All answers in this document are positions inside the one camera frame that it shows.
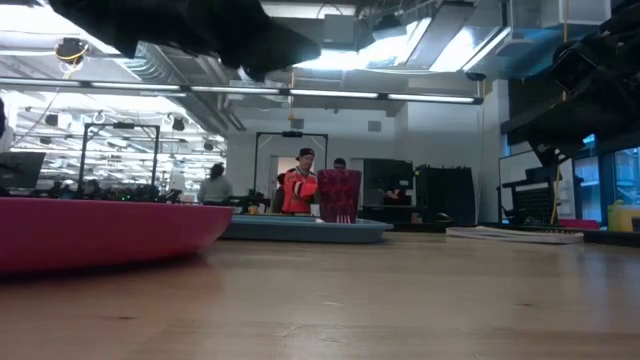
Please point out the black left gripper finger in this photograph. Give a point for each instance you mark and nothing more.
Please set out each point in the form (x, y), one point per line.
(260, 74)
(270, 42)

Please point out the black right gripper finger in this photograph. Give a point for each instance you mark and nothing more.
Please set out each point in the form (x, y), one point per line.
(555, 155)
(550, 122)

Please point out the red translucent faceted cup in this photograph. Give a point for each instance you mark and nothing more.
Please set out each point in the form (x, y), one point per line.
(339, 192)

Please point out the pink plastic plate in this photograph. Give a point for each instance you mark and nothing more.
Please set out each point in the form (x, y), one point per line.
(100, 232)

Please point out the black background robot arm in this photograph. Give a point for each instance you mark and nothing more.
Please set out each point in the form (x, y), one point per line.
(247, 202)

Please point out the small white cup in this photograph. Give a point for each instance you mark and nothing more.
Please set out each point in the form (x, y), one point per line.
(314, 210)

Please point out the blue-grey plastic tray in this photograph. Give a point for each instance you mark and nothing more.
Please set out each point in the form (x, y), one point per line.
(300, 230)

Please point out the long ceiling light bar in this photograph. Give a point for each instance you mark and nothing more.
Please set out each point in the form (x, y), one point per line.
(250, 91)

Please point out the black perforated cart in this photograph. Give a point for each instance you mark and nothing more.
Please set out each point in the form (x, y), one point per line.
(532, 202)

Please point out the grey ceiling box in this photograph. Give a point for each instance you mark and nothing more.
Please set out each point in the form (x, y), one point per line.
(340, 29)

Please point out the pink flat object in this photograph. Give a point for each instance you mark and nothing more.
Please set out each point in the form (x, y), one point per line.
(580, 223)

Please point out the white flat mat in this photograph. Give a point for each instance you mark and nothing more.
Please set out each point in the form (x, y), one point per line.
(510, 235)

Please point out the yellow plastic container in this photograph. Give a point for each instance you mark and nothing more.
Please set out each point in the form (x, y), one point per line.
(625, 217)

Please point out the black storage cabinet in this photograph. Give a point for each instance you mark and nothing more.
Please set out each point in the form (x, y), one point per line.
(445, 195)
(387, 187)

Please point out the person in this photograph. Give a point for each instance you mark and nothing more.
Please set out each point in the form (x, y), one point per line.
(300, 187)
(340, 163)
(215, 187)

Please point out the black computer monitor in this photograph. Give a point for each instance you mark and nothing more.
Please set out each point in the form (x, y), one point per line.
(20, 170)

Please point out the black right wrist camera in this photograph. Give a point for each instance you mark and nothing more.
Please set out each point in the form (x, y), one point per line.
(575, 65)

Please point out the black metal rig frame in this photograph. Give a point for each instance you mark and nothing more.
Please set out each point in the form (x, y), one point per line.
(256, 165)
(82, 155)

